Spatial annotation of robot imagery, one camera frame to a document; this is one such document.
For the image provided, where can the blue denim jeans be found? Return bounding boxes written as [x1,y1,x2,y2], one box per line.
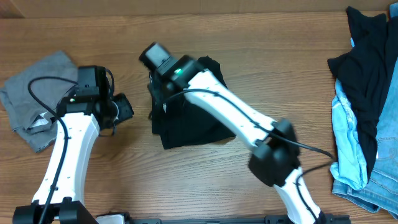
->
[332,4,397,218]

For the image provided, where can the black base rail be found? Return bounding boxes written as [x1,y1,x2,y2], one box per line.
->
[96,211,351,224]

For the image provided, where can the light blue garment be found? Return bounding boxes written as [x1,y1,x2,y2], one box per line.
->
[330,80,368,190]

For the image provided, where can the grey folded garment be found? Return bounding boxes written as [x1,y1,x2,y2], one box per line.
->
[1,51,78,152]

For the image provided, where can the dark navy garment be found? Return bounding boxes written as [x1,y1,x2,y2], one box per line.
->
[328,6,397,177]

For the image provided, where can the black shorts patterned lining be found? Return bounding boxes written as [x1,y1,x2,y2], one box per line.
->
[147,55,237,150]

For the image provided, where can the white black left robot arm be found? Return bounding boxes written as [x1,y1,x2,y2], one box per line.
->
[12,65,134,224]

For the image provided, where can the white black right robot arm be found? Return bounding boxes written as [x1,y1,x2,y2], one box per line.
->
[139,42,326,223]

